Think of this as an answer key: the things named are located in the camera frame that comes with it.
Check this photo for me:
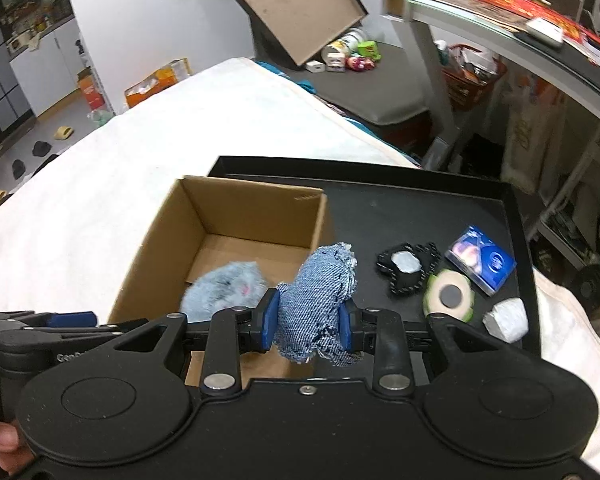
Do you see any green and white tape roll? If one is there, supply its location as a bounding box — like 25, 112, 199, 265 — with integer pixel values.
423, 268, 477, 323

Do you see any white lump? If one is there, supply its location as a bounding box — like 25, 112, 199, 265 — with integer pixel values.
482, 297, 529, 343

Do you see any blue denim soft toy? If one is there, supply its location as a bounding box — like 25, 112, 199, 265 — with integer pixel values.
272, 242, 363, 367

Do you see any red basket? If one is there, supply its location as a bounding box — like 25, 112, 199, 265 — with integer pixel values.
442, 45, 506, 111

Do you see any white canister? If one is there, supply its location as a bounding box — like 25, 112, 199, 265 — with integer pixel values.
322, 29, 367, 61

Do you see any black panelled door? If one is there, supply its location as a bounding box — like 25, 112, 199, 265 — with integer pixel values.
0, 0, 36, 146

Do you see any white metal rack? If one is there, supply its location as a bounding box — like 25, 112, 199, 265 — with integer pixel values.
525, 130, 600, 271

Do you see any black weight plate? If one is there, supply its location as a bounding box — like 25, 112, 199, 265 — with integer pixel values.
570, 262, 600, 306

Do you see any black felt toy white patch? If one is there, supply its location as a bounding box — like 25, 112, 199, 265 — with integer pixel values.
376, 242, 441, 297

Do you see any small orange box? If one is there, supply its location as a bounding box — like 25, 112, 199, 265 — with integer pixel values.
76, 67, 106, 111

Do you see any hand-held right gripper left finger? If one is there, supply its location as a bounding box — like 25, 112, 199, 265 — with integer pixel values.
111, 287, 282, 397

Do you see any brown cardboard box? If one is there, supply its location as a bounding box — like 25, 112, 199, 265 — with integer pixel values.
107, 175, 329, 386

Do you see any orange carton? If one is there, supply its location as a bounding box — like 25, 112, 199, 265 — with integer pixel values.
125, 58, 191, 108

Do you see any shelf with jars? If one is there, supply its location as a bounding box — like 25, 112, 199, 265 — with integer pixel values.
0, 0, 76, 56

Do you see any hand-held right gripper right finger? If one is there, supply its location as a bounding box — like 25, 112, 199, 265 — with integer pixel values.
337, 300, 488, 396

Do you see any red printed paper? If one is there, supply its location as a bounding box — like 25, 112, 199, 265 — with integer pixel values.
469, 0, 600, 56

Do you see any person's left hand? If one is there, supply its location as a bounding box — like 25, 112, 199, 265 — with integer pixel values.
0, 416, 34, 477

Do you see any black tray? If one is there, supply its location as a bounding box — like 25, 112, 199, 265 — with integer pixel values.
207, 155, 543, 361

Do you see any white cabinet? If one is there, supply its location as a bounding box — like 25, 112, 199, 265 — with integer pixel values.
7, 15, 98, 116

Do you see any brown board black frame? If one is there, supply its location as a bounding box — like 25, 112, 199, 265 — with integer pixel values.
200, 0, 368, 71

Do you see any glass top desk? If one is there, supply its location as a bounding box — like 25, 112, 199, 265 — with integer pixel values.
381, 0, 600, 171

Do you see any brown desk mat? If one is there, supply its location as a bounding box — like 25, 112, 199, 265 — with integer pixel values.
405, 0, 526, 31

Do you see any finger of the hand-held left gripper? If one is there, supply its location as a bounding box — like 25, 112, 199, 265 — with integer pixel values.
7, 311, 99, 332

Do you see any blue tissue packet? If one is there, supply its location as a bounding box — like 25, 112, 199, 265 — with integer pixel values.
445, 226, 517, 296

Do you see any fluffy blue-grey plush toy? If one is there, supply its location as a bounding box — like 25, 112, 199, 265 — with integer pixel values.
180, 260, 268, 323

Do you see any white tote bag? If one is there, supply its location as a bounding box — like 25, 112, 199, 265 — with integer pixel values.
502, 72, 568, 196

